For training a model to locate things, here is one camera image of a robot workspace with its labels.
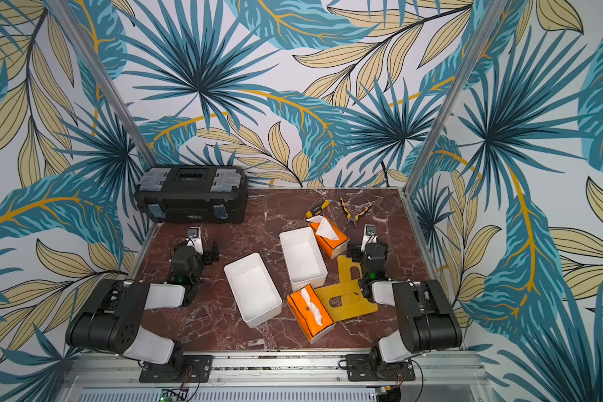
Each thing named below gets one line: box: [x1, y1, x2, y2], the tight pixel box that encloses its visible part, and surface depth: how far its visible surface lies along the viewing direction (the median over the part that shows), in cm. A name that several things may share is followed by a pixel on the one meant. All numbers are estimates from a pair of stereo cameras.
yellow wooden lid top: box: [337, 255, 363, 289], surface depth 94 cm
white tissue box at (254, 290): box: [223, 252, 283, 329], surface depth 90 cm
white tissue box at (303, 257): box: [278, 226, 328, 291], surface depth 96 cm
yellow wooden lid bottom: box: [314, 266, 379, 323], surface depth 89 cm
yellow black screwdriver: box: [305, 199, 333, 218], surface depth 112 cm
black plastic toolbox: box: [133, 164, 250, 224], surface depth 99 cm
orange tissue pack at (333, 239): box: [306, 214, 351, 260], surface depth 94 cm
